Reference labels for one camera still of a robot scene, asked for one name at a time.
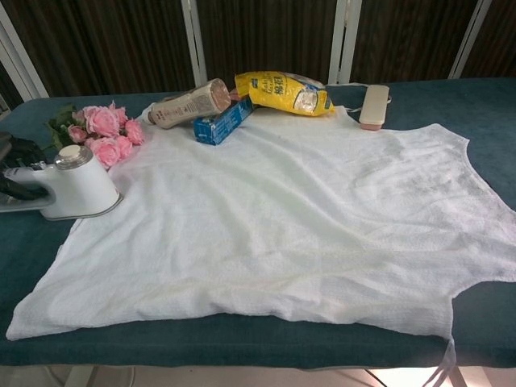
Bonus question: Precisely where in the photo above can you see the yellow snack bag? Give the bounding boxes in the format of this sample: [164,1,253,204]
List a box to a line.
[235,71,337,119]

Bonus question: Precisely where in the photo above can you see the blue table cover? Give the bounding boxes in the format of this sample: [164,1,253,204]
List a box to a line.
[0,77,516,370]

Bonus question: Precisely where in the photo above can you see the beige rectangular case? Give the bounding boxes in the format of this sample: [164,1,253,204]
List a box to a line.
[359,84,392,132]

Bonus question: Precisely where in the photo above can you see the beige drink bottle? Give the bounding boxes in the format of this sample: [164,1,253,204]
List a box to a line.
[146,77,232,130]

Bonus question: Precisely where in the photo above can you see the blue rectangular box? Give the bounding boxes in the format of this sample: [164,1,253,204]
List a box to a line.
[193,96,256,147]

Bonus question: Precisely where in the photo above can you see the white sleeveless garment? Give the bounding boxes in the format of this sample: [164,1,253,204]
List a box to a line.
[6,82,516,387]

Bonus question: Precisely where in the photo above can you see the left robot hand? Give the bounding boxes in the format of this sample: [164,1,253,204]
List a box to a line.
[0,132,57,214]

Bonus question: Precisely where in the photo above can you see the white screen frame post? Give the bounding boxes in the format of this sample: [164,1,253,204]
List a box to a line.
[327,0,360,85]
[0,15,50,100]
[179,0,209,96]
[448,0,495,80]

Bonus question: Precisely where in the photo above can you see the white garment steamer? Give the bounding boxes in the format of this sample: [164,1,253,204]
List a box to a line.
[2,144,124,222]

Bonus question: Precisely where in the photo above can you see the pink rose bouquet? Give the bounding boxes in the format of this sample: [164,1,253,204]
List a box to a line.
[43,102,146,170]

